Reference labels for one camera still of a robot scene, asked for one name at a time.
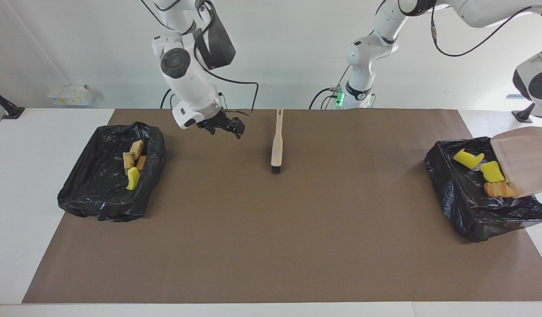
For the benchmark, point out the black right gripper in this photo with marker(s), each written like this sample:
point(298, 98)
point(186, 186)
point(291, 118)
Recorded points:
point(216, 123)

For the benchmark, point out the beige hand brush black bristles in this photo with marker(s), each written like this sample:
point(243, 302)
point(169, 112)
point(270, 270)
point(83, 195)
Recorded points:
point(277, 145)

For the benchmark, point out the yellow sponge piece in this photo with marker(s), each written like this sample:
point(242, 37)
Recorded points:
point(491, 171)
point(465, 158)
point(133, 178)

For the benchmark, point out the beige plastic dustpan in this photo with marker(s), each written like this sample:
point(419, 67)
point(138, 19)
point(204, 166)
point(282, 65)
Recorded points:
point(526, 163)

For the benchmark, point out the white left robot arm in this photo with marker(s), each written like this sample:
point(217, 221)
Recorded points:
point(376, 39)

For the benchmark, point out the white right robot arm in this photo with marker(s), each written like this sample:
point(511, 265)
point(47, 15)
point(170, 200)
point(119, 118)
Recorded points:
point(187, 75)

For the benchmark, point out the black bag lined bin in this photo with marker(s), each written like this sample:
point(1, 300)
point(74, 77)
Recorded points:
point(99, 189)
point(473, 211)

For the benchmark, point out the orange croissant piece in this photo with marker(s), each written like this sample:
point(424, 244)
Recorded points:
point(142, 163)

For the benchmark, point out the green base status light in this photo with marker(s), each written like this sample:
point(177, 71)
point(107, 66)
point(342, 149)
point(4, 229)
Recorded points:
point(339, 97)

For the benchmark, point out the brown table mat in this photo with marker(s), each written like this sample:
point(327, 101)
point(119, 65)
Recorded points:
point(297, 242)

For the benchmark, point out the white wall socket box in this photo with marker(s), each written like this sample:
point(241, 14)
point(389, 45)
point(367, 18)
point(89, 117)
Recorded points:
point(68, 96)
point(55, 97)
point(83, 93)

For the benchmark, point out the black camera stand pole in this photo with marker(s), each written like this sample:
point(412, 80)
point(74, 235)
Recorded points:
point(523, 116)
point(6, 105)

